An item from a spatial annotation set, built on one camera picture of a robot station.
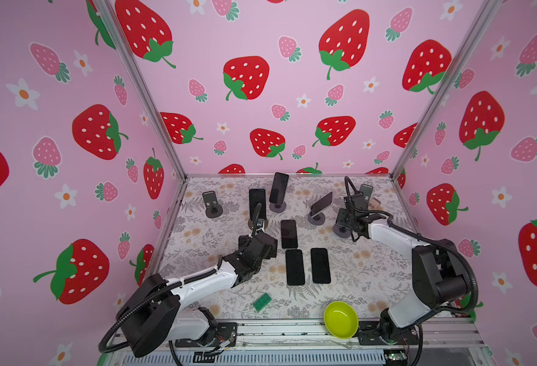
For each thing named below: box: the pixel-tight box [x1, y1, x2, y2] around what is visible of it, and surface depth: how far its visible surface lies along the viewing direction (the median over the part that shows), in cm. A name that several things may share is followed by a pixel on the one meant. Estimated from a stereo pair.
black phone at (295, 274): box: [285, 249, 306, 286], surface depth 91 cm
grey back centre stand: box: [269, 201, 287, 214], surface depth 111 cm
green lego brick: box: [252, 292, 273, 313], surface depth 82 cm
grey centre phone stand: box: [307, 211, 326, 226], surface depth 106 cm
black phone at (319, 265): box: [310, 247, 332, 284], surface depth 92 cm
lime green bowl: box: [323, 300, 360, 340], surface depth 78 cm
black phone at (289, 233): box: [280, 219, 299, 249], surface depth 100 cm
